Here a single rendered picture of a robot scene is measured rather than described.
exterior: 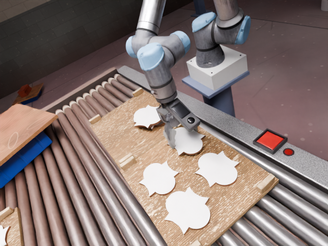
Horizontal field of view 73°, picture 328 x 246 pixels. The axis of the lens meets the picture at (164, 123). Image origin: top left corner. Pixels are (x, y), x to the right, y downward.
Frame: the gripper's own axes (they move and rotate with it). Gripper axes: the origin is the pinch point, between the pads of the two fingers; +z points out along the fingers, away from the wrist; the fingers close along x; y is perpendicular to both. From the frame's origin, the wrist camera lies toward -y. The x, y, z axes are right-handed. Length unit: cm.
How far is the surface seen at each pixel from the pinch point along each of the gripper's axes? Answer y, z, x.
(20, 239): 11, 3, 65
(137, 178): 1.8, 3.1, 21.6
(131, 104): 46.7, 2.0, 2.1
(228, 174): -19.8, 2.7, -0.9
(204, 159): -10.2, 2.5, 0.6
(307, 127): 23, 96, -116
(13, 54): 509, 17, 78
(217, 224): -28.2, 3.9, 11.9
